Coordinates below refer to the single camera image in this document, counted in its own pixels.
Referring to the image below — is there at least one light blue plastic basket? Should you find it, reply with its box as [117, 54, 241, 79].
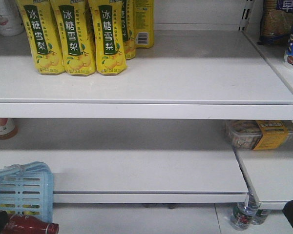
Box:
[0, 161, 54, 222]

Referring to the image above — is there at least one red aluminium coke bottle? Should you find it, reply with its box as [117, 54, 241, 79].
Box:
[1, 214, 60, 234]

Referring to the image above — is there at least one white metal shelf unit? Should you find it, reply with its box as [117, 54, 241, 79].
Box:
[0, 0, 293, 234]

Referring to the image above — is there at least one clear cookie tray box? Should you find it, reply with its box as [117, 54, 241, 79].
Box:
[224, 120, 293, 150]

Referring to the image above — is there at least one yellow pear drink bottle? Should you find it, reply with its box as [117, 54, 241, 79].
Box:
[51, 0, 96, 76]
[16, 0, 65, 75]
[88, 0, 127, 76]

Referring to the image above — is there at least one clear water bottle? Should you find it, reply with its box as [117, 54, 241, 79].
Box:
[230, 194, 259, 231]

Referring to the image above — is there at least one orange juice glass bottle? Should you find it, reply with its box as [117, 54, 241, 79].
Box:
[0, 118, 18, 140]

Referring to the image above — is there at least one biscuit package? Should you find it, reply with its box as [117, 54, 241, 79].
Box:
[259, 0, 293, 45]

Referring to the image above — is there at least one white peach drink bottle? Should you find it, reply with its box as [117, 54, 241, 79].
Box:
[0, 0, 24, 37]

